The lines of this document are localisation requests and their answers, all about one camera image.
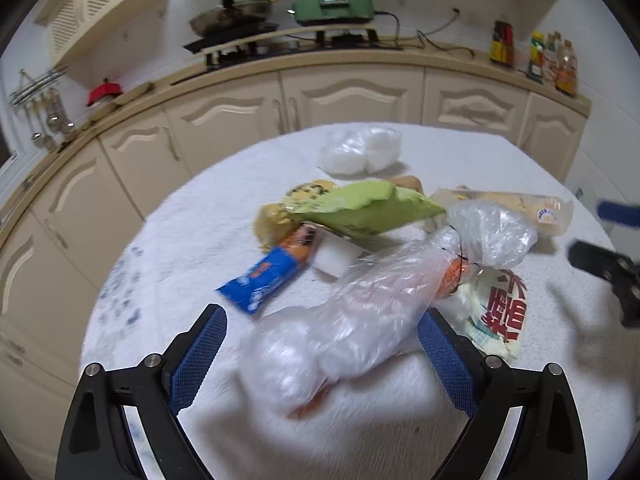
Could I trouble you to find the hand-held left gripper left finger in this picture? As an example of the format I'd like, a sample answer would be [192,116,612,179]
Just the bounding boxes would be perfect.
[55,304,228,480]

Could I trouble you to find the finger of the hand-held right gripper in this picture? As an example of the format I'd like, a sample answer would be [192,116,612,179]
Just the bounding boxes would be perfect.
[597,201,640,228]
[569,241,640,328]

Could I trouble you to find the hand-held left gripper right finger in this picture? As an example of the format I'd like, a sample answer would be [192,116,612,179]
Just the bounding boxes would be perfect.
[417,307,588,480]

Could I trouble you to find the large clear plastic bag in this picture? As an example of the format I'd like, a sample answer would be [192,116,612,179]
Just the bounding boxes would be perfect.
[240,200,538,418]

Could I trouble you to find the white packet with red print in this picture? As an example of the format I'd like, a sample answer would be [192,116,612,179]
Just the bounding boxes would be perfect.
[447,267,528,358]

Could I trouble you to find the beige bread packet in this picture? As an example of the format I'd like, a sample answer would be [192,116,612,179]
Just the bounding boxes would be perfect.
[430,187,573,238]

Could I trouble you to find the orange wrapper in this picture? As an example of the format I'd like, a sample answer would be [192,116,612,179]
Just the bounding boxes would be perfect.
[440,257,473,301]

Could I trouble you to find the blue snack wrapper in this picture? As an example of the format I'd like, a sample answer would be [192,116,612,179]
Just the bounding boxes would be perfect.
[216,222,321,316]

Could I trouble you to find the white block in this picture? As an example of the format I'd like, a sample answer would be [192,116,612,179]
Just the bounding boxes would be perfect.
[312,234,363,278]

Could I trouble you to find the amber oil bottle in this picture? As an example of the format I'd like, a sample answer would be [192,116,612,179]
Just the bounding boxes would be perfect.
[556,40,578,97]

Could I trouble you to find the tan crumpled packet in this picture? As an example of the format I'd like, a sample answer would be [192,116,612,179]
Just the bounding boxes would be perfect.
[254,202,296,253]

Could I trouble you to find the clear condiment bottle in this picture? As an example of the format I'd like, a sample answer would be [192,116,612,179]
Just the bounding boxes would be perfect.
[544,32,562,88]

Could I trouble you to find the green snack bag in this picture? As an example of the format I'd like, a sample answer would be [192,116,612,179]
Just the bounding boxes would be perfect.
[287,180,446,238]

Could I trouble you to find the green label condiment bottle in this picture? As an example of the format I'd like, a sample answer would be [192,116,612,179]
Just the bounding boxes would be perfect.
[529,31,547,81]

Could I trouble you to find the brown wrapper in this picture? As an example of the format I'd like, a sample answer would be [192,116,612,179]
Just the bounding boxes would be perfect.
[387,175,426,196]

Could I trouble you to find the yellow dotted snack packet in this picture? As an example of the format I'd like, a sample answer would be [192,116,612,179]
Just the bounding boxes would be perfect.
[282,179,343,211]

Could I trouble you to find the dark sauce bottle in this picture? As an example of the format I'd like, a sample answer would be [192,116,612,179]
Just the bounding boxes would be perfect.
[490,20,516,67]

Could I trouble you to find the white crumpled plastic bag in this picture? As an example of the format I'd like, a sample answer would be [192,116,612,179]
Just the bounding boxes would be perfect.
[318,126,403,175]

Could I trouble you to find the wooden board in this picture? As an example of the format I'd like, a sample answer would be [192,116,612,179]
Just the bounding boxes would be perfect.
[112,82,153,106]

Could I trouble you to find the cream base cabinets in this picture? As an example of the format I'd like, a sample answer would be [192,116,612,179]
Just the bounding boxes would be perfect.
[0,65,591,461]

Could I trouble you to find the red kitchen tool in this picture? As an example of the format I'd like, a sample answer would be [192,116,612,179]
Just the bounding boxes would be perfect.
[87,78,123,107]

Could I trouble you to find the hanging metal utensil rack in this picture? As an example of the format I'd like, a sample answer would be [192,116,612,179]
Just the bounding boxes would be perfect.
[9,67,76,148]

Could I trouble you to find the black gas stove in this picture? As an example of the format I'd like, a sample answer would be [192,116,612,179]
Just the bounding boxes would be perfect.
[182,22,403,68]

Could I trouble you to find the metal wok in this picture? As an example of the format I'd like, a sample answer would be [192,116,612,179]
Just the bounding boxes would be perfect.
[189,0,301,36]

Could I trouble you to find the green electric cooking pot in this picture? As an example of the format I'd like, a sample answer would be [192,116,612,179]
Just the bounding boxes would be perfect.
[291,0,376,26]

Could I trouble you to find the black power cable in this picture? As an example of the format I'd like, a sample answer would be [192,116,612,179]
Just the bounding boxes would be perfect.
[372,7,476,57]

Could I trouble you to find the cream wall cabinet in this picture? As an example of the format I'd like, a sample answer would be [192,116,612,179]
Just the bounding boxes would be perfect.
[34,0,171,68]

